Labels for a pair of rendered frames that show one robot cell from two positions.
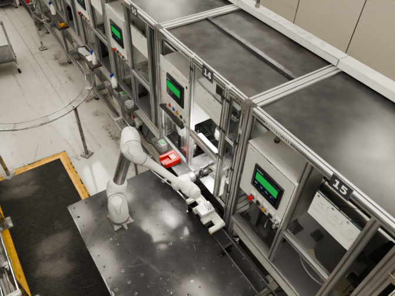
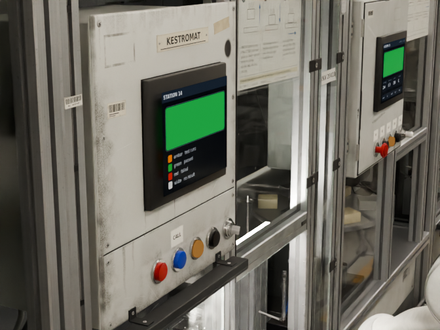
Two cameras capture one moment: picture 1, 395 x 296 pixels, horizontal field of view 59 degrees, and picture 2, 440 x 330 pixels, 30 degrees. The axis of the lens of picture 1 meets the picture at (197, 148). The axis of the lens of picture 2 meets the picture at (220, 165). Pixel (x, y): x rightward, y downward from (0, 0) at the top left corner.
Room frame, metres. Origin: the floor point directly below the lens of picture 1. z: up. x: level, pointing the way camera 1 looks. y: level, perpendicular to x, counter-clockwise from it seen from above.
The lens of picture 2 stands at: (2.78, 1.40, 1.90)
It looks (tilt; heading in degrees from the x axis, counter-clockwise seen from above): 14 degrees down; 244
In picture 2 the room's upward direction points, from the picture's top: straight up
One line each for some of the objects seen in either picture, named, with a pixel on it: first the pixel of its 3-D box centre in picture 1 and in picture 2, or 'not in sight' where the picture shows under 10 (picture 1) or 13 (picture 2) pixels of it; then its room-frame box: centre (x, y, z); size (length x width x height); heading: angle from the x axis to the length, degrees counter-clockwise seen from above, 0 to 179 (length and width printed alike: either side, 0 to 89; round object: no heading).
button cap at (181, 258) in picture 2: not in sight; (177, 259); (2.29, 0.22, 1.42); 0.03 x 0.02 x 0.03; 36
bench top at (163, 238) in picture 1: (161, 242); not in sight; (1.46, 0.25, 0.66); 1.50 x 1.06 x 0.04; 36
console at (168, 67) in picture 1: (186, 87); (116, 145); (2.35, 0.12, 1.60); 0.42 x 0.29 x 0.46; 36
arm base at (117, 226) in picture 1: (120, 218); not in sight; (1.63, 0.62, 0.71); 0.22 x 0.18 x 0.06; 36
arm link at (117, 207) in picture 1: (117, 207); not in sight; (1.66, 0.63, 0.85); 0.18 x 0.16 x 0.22; 17
